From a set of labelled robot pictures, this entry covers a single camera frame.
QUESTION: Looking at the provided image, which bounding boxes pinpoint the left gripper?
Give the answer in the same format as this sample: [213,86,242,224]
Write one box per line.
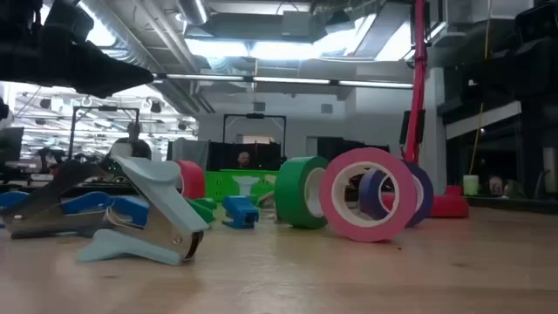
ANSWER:
[0,0,155,99]

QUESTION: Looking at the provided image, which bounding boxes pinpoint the black staple remover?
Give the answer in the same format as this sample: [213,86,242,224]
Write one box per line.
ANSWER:
[1,159,115,240]

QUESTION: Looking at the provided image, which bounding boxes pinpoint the light blue staple remover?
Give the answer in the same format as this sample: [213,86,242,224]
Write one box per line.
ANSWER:
[77,155,210,267]
[230,174,262,197]

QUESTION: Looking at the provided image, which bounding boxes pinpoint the red tape roll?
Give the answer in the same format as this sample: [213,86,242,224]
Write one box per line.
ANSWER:
[174,159,207,201]

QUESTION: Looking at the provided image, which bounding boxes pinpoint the purple tape roll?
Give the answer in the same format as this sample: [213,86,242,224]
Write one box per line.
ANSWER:
[357,159,435,229]

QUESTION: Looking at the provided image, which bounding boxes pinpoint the grey-green staple remover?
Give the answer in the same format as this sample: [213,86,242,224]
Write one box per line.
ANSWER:
[256,190,280,209]

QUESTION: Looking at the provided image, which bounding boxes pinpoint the green tape roll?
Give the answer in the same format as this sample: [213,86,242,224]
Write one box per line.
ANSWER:
[273,155,330,230]

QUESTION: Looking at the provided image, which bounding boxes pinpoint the pink tape roll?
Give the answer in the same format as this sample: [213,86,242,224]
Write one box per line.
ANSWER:
[318,147,419,243]

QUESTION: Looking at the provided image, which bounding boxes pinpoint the green cup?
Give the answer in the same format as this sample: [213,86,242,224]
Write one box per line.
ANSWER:
[462,174,480,196]

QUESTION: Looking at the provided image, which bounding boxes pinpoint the black desk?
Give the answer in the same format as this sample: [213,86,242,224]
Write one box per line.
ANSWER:
[464,194,558,215]

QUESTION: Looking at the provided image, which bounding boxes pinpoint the green plastic basket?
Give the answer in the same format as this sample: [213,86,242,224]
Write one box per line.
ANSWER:
[204,168,280,202]

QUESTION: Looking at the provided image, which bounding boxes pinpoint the red desk lamp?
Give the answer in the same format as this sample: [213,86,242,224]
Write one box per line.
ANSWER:
[381,0,471,219]

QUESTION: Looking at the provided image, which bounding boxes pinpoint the black partition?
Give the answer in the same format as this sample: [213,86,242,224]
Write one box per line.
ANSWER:
[316,137,391,162]
[208,141,282,171]

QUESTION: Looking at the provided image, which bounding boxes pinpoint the black gantry frame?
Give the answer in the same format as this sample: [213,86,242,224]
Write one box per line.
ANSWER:
[68,106,140,160]
[222,113,288,158]

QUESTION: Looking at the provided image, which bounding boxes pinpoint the yellow extension cord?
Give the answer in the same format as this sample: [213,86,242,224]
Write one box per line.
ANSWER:
[468,0,492,175]

